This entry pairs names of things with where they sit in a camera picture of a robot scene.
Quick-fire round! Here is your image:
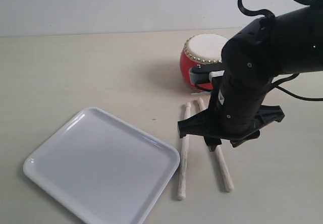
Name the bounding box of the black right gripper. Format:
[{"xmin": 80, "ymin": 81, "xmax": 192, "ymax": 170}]
[{"xmin": 177, "ymin": 71, "xmax": 285, "ymax": 148}]

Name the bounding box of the wooden drumstick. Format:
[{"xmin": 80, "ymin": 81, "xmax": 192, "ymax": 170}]
[
  {"xmin": 177, "ymin": 102, "xmax": 192, "ymax": 201},
  {"xmin": 196, "ymin": 97, "xmax": 235, "ymax": 193}
]

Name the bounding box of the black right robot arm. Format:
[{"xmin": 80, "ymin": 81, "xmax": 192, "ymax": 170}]
[{"xmin": 178, "ymin": 0, "xmax": 322, "ymax": 150}]

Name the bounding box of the red small drum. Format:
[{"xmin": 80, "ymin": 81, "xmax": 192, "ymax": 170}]
[{"xmin": 180, "ymin": 33, "xmax": 228, "ymax": 92}]

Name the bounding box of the white plastic tray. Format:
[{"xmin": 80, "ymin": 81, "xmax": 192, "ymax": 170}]
[{"xmin": 23, "ymin": 107, "xmax": 180, "ymax": 223}]

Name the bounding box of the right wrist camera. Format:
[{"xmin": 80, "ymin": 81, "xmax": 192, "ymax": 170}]
[{"xmin": 189, "ymin": 63, "xmax": 226, "ymax": 93}]

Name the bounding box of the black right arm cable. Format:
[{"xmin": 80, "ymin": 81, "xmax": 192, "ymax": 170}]
[{"xmin": 237, "ymin": 0, "xmax": 323, "ymax": 101}]

